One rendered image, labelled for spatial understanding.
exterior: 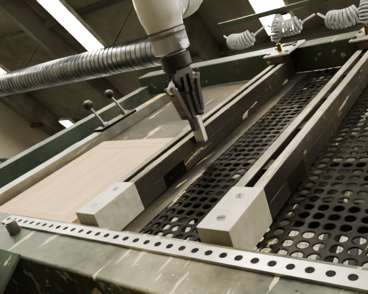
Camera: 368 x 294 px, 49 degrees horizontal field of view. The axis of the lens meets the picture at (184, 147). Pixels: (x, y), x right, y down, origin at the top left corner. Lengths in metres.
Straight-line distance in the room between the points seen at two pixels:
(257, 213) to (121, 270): 0.24
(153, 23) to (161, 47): 0.06
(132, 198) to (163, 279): 0.32
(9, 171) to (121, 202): 0.81
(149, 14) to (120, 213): 0.44
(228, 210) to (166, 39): 0.46
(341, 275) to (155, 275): 0.26
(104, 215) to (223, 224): 0.30
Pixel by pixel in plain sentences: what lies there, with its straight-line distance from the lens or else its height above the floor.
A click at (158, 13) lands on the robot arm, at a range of 0.95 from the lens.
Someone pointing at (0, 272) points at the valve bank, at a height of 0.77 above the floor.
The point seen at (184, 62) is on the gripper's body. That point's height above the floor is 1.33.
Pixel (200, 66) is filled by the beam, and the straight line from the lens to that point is 1.88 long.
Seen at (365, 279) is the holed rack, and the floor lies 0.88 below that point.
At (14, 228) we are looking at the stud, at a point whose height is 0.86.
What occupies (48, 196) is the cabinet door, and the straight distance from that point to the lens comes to 1.20.
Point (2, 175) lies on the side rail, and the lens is 1.60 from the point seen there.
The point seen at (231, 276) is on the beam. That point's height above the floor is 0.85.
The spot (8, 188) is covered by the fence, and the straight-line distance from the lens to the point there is 1.35.
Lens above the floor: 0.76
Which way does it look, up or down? 25 degrees up
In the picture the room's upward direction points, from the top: 20 degrees clockwise
